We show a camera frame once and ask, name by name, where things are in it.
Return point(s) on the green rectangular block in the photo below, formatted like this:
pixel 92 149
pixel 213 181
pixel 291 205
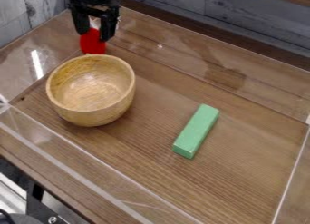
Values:
pixel 195 131

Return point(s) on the clear acrylic corner bracket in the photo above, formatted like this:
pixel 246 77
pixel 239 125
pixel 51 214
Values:
pixel 95 23

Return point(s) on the red strawberry toy green leaf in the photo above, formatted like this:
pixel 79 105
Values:
pixel 91 44

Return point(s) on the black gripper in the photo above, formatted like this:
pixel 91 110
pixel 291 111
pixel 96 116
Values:
pixel 103 8

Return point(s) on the black metal table bracket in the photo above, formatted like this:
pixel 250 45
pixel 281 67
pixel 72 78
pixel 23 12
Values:
pixel 36 209

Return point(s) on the wooden bowl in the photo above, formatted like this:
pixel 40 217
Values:
pixel 91 89

